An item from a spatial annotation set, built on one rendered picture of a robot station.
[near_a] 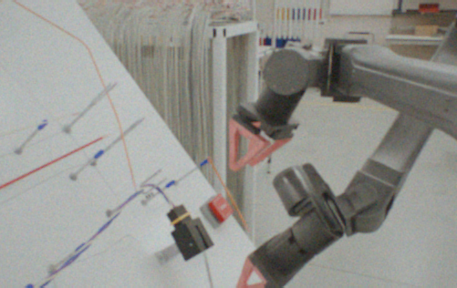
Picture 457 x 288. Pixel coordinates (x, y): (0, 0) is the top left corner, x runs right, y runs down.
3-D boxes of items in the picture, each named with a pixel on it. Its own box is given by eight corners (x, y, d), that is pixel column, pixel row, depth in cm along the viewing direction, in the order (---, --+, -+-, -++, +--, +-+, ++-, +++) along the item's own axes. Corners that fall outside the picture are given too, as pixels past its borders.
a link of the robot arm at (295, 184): (382, 199, 62) (381, 221, 69) (339, 136, 68) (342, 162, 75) (302, 237, 62) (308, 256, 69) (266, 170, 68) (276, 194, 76)
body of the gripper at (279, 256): (244, 258, 68) (277, 231, 64) (273, 238, 76) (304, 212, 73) (271, 295, 66) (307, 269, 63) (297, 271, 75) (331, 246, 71)
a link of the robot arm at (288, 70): (361, 99, 66) (368, 38, 64) (359, 115, 55) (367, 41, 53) (278, 95, 69) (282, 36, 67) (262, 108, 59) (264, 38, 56)
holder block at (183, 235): (184, 262, 77) (201, 252, 75) (169, 232, 78) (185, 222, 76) (199, 254, 81) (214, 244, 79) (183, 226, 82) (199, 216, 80)
